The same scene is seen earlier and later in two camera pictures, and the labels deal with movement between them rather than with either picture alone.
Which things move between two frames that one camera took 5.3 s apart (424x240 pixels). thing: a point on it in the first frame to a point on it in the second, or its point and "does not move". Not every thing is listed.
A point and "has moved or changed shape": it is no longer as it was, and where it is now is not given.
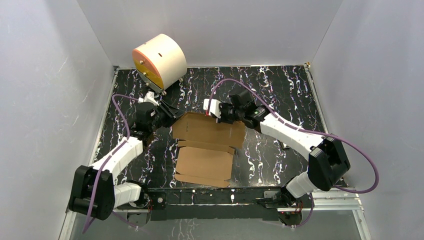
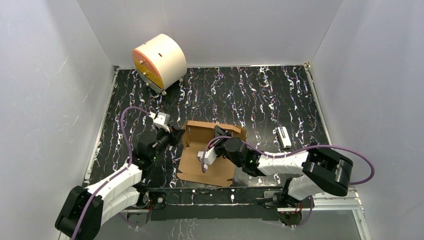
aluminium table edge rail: x=309 y=72 does not move
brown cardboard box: x=206 y=148 has moved or changed shape
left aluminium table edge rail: x=96 y=146 does not move
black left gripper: x=162 y=112 to x=173 y=135
